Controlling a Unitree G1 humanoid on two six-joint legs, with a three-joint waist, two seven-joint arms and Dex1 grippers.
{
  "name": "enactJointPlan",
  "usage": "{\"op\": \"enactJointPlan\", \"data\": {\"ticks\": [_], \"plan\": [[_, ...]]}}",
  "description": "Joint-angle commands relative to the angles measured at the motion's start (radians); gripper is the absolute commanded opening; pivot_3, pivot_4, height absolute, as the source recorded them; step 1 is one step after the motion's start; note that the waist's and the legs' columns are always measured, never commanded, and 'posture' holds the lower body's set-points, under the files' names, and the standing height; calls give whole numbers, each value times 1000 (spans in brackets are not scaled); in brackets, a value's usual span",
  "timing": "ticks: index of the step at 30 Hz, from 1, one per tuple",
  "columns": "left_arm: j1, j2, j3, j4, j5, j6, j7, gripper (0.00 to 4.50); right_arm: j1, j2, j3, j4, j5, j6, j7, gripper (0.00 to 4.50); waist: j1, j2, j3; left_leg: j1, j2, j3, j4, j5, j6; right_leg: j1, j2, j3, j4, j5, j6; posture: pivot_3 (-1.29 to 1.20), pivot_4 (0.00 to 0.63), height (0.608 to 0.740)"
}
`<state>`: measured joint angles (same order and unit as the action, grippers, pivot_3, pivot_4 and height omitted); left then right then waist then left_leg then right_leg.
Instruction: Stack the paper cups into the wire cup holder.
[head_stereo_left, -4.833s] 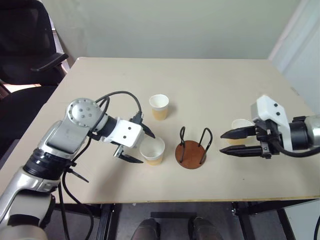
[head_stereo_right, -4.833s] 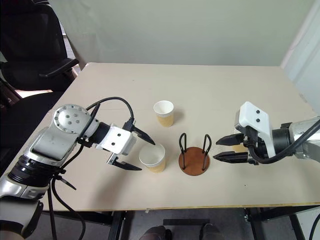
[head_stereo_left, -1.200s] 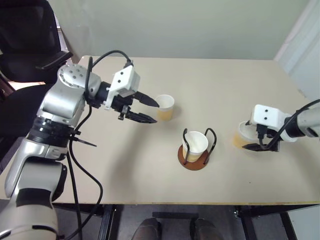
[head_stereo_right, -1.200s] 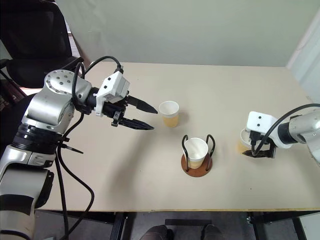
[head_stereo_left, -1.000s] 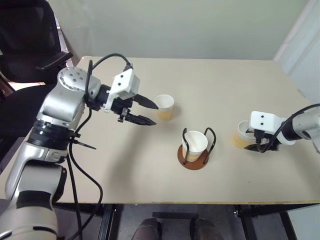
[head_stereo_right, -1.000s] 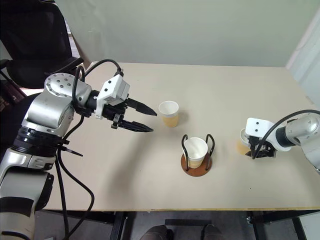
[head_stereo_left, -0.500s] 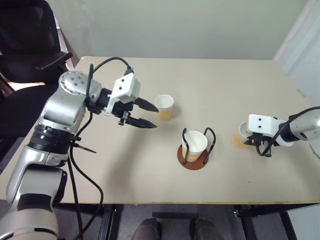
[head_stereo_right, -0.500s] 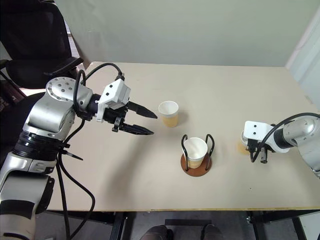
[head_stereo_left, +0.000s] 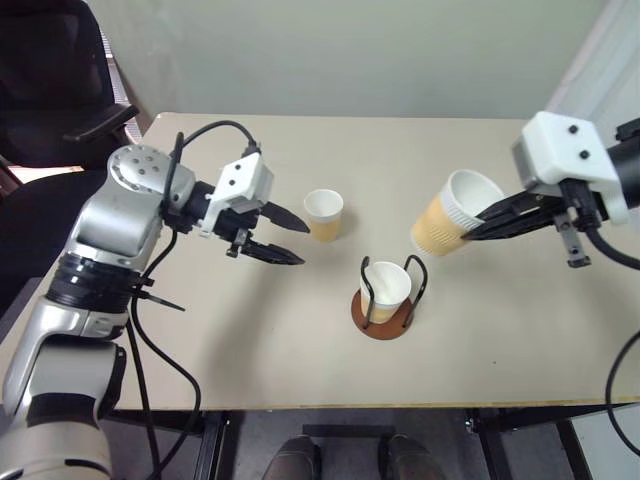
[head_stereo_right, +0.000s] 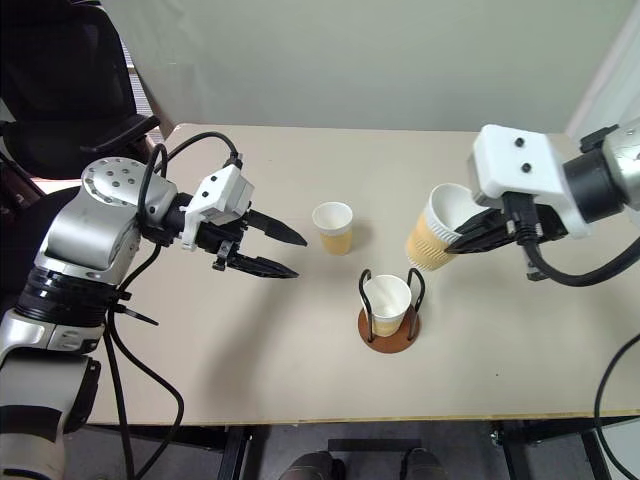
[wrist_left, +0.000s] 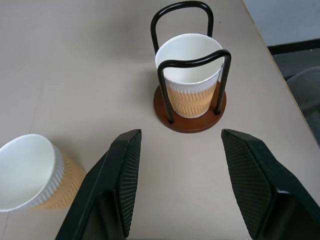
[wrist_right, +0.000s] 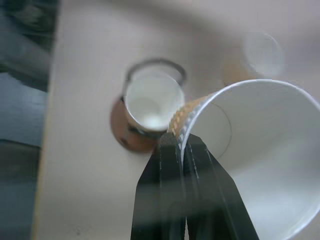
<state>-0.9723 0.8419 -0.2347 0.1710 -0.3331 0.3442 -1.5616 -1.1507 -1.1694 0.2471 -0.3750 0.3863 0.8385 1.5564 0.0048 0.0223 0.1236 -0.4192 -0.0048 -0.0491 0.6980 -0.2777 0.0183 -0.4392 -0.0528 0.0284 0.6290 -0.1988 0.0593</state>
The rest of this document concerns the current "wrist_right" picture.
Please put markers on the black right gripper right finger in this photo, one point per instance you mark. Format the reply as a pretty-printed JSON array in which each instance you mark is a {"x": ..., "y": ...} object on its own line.
[{"x": 212, "y": 200}]

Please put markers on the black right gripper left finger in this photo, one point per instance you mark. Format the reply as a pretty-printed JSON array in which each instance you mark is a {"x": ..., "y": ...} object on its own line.
[{"x": 157, "y": 190}]

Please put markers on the brown ribbed paper cup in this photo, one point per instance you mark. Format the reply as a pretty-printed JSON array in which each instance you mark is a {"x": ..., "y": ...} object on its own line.
[
  {"x": 262, "y": 150},
  {"x": 152, "y": 102},
  {"x": 260, "y": 58}
]

